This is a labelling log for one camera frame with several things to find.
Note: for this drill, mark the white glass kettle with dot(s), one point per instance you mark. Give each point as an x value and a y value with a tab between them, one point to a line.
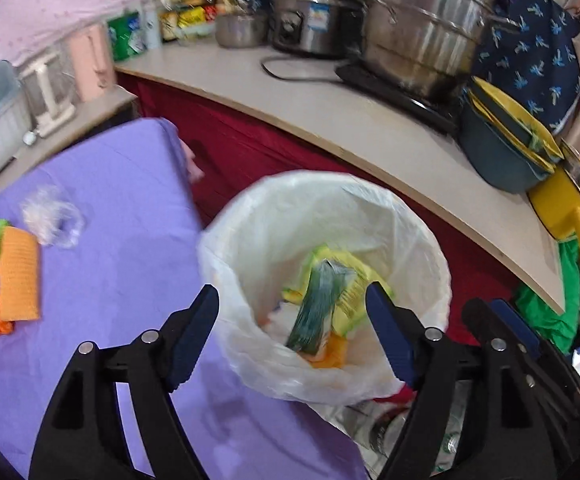
45	90

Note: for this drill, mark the clear plastic wrap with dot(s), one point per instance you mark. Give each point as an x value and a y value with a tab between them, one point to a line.
50	215

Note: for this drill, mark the blue floral cloth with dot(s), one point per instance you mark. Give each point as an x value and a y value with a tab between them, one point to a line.
534	60

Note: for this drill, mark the dark sauce bottle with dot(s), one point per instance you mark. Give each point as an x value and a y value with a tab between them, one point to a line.
170	25

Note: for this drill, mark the white bottle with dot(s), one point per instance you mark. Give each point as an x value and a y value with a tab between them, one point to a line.
152	25

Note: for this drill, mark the green striped packet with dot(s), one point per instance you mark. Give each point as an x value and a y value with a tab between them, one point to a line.
315	310

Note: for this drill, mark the white power plug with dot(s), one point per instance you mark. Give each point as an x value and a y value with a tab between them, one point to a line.
30	137

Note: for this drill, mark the orange checked wafer packet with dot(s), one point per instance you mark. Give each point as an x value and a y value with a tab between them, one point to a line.
17	275

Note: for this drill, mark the green can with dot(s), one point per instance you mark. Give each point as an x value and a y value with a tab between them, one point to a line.
125	35

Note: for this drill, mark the red curtain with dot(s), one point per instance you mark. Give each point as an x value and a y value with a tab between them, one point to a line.
250	135

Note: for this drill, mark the black induction cooker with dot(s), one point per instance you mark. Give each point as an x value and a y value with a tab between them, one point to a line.
409	105

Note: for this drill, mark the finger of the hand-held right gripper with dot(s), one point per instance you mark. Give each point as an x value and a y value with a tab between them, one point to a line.
514	325

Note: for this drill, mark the green cloth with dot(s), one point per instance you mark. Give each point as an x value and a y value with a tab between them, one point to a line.
554	310

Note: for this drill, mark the yellow-green cardboard box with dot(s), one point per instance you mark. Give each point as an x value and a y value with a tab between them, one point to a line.
352	300

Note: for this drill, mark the steel rice cooker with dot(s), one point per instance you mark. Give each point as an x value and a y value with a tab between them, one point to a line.
315	15

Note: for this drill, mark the small steel pot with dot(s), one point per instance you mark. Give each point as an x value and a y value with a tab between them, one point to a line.
240	30

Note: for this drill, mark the purple tablecloth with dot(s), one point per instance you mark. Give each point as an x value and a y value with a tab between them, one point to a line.
120	260

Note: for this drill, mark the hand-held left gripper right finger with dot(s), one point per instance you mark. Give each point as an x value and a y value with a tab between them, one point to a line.
389	330

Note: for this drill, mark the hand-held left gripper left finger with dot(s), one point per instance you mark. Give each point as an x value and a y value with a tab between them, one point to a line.
195	330

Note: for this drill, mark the large steel stockpot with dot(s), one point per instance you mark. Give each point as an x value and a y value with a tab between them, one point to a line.
419	35

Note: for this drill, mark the white bag-lined bin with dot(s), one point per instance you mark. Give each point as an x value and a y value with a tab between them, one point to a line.
270	220

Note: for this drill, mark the yellow packet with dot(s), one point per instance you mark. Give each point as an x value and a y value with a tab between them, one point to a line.
195	16

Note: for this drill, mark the stacked blue and yellow basins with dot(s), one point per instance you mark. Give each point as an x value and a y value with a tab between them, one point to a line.
499	150

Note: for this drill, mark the pink electric kettle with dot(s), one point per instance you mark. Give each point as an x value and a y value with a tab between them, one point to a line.
90	60

